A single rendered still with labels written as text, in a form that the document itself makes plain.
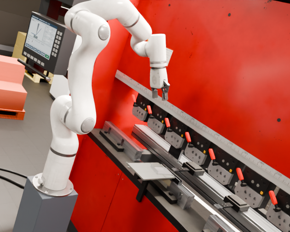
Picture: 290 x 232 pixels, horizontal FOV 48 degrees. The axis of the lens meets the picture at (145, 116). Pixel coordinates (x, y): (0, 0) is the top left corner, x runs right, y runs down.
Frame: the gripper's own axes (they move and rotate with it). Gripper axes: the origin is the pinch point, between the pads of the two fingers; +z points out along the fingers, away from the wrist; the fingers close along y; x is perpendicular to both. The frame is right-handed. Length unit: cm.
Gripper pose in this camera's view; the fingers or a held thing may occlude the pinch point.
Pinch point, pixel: (159, 97)
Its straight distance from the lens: 168.2
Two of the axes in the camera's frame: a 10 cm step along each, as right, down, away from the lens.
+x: 8.6, -1.8, 4.9
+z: 0.6, 9.7, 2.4
